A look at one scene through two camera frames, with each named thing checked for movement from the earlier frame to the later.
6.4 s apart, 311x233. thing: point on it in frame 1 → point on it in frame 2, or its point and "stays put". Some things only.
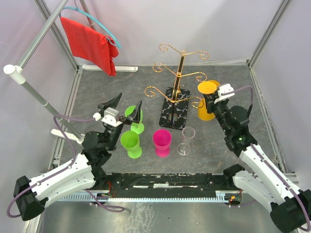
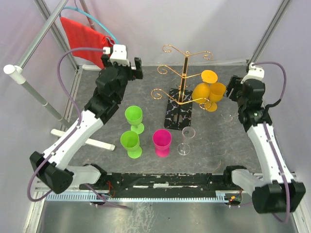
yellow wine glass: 206,87 → 202,90
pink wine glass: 162,139 stays put
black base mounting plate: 222,182 stays put
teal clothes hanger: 75,8 stays put
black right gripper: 210,99 → 235,84
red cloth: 85,42 stays put
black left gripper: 135,116 → 135,74
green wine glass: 139,128 stays put
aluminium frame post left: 44,11 stays put
